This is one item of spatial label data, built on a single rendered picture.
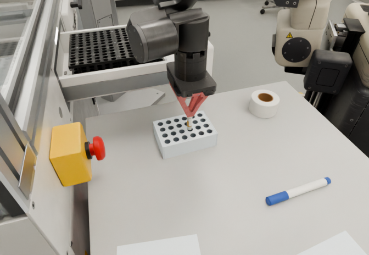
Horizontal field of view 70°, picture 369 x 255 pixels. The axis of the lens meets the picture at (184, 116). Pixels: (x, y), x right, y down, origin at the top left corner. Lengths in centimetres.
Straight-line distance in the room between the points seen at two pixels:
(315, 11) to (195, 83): 70
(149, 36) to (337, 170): 46
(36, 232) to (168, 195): 24
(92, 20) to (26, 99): 131
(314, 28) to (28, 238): 102
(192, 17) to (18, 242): 37
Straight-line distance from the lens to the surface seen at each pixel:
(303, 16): 108
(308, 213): 55
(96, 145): 44
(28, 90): 42
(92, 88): 63
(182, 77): 47
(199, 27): 42
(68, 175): 45
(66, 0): 98
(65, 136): 44
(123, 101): 195
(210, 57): 63
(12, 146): 32
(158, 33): 40
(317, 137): 69
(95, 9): 167
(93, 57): 66
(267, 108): 67
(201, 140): 57
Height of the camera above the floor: 120
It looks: 41 degrees down
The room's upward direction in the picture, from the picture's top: straight up
